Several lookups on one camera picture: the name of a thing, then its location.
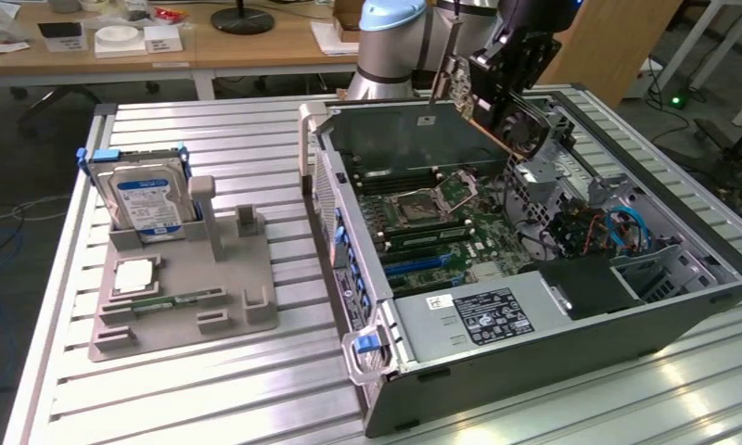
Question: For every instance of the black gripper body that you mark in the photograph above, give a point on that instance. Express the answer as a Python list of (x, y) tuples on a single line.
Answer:
[(539, 14)]

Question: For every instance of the graphics card black fan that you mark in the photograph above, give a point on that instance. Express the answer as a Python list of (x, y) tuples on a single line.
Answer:
[(523, 132)]

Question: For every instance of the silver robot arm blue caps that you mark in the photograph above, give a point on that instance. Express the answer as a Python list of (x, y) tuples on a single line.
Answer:
[(384, 55)]

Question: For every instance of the wooden cabinet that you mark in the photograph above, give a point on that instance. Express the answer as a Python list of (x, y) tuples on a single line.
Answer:
[(612, 46)]

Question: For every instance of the metal socket cover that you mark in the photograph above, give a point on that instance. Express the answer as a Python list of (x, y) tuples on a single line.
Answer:
[(464, 176)]

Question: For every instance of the black device green light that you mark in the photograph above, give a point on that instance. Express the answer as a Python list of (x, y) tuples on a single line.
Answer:
[(676, 100)]

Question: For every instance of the metal drive cage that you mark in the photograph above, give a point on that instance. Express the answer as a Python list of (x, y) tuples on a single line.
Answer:
[(545, 181)]

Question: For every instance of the open cardboard box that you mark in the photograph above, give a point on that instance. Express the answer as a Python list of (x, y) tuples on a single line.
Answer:
[(346, 14)]

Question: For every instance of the white paper stack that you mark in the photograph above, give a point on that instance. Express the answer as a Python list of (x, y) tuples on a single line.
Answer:
[(328, 41)]

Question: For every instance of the black RAM slot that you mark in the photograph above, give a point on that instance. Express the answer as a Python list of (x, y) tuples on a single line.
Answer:
[(401, 182), (404, 187), (398, 177), (396, 172)]

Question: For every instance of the CPU socket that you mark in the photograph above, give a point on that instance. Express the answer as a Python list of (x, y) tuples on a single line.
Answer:
[(417, 206)]

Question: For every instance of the black round lamp base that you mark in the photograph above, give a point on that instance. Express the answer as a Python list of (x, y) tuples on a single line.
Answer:
[(241, 23)]

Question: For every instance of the silver chipset heatsink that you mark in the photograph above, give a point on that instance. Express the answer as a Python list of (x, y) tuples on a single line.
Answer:
[(489, 271)]

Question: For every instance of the blue expansion slot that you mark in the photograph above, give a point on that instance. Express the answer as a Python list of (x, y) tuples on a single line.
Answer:
[(414, 264)]

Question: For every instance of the black plastic shroud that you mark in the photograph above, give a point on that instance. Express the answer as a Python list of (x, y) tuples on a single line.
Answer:
[(588, 287)]

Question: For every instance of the grey disk bay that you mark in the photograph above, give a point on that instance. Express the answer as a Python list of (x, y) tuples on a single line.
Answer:
[(687, 273)]

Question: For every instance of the red packet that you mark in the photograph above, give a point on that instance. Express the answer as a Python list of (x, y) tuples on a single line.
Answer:
[(170, 15)]

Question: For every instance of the grey power supply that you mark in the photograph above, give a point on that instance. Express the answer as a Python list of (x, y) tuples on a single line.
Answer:
[(489, 315)]

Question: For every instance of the small white box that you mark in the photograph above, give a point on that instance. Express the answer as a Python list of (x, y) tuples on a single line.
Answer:
[(161, 37)]

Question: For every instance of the white block round hollow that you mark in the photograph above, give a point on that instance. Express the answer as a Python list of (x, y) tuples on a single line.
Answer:
[(121, 46)]

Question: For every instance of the hard disk blue label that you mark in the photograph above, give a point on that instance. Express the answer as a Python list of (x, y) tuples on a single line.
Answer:
[(142, 199)]

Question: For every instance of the blue case latch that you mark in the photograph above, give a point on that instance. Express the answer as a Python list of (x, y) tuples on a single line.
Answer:
[(365, 345)]

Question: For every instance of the grey parts rack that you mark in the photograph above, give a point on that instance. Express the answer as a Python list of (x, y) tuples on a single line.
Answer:
[(179, 278)]

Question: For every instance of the black and white box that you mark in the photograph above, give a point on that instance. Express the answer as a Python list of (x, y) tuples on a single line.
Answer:
[(62, 32)]

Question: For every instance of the grey cup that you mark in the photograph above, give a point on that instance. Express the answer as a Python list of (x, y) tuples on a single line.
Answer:
[(65, 5)]

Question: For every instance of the black open PC case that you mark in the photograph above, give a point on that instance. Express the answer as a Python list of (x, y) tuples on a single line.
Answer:
[(532, 394)]

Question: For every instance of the black chair base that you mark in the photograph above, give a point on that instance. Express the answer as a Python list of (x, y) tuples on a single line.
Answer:
[(50, 99)]

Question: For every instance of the silver CPU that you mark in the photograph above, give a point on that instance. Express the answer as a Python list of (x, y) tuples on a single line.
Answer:
[(135, 277)]

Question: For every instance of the white paper slip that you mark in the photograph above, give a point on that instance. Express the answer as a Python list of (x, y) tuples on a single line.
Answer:
[(6, 47)]

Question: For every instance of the white table frame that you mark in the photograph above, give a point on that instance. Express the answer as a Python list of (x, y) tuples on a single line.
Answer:
[(700, 55)]

